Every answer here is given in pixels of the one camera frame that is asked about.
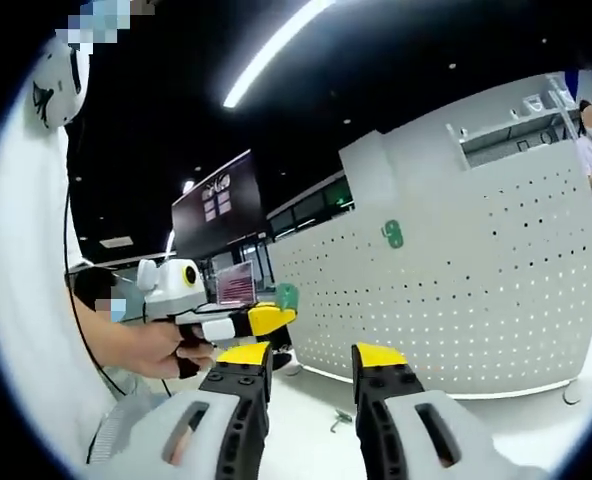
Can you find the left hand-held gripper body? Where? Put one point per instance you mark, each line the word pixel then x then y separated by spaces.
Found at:
pixel 171 295

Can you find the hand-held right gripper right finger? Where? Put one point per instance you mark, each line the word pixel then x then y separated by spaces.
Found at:
pixel 426 440

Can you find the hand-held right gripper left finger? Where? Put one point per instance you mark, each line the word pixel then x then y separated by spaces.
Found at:
pixel 191 440

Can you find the green hook assembly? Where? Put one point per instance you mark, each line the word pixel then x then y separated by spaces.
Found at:
pixel 288 296
pixel 393 235
pixel 341 419

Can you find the white perforated mounting plate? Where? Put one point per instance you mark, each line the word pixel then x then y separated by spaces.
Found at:
pixel 451 300

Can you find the person's left hand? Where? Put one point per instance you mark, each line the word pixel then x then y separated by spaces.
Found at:
pixel 163 355

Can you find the white laptop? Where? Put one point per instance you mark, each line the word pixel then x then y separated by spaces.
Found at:
pixel 236 282

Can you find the person's white shirt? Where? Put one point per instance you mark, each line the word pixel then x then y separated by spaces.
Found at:
pixel 26 250

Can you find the white chest device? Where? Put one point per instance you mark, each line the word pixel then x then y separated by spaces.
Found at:
pixel 56 85

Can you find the ceiling light strip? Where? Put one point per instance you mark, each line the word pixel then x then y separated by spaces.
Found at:
pixel 276 50

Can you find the white metal shelving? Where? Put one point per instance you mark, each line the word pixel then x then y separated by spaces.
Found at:
pixel 516 125

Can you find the large dark wall screen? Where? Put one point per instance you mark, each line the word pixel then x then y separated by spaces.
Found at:
pixel 221 200

